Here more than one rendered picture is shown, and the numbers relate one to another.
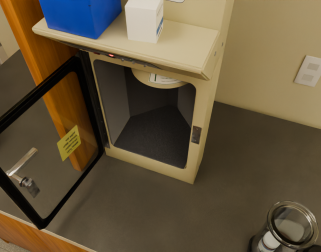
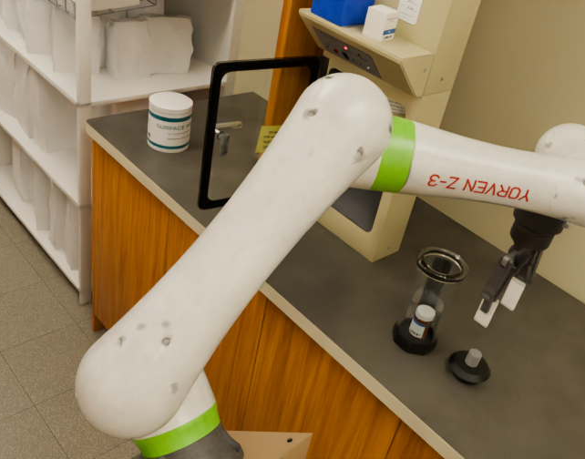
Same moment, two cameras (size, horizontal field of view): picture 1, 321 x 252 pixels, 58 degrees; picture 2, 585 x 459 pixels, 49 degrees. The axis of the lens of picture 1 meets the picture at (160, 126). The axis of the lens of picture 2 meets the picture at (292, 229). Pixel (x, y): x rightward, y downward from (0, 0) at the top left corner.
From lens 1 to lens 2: 101 cm
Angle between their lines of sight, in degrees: 23
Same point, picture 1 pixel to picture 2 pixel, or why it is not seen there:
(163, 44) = (385, 44)
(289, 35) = not seen: hidden behind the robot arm
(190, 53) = (400, 52)
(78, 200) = not seen: hidden behind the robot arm
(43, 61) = (289, 50)
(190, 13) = (417, 35)
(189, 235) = (339, 290)
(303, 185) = (505, 321)
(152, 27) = (381, 26)
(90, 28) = (339, 16)
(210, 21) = (429, 45)
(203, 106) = not seen: hidden behind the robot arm
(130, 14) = (370, 14)
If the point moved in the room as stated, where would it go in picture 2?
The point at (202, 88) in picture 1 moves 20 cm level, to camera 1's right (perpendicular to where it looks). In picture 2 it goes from (411, 112) to (496, 142)
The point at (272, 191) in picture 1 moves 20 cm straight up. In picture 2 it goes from (461, 308) to (488, 243)
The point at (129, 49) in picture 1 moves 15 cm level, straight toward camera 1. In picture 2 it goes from (359, 36) to (339, 55)
